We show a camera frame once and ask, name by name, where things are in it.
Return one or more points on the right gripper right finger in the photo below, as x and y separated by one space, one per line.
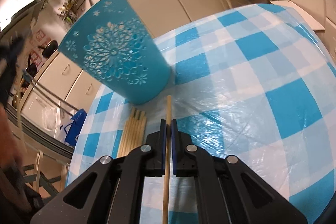
227 190

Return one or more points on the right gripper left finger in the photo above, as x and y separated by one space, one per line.
110 190

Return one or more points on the wooden chopstick four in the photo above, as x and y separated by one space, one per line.
128 142

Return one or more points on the wooden chopstick two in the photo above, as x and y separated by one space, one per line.
125 132

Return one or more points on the wooden chopstick one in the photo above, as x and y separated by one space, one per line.
166 184

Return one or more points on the wooden chopstick three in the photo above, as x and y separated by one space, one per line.
130 135

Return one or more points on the wooden chopstick five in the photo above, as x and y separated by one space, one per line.
139 134

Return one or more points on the person left hand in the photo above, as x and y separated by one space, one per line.
11 150

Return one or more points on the black wok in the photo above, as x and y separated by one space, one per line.
49 49

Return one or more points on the blue white shopping bag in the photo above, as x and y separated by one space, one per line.
70 130

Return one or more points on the blue perforated plastic basket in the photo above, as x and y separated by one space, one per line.
111 44

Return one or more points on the blue checkered tablecloth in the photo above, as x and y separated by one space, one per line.
256 82

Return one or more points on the wall spice rack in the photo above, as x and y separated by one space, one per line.
71 10

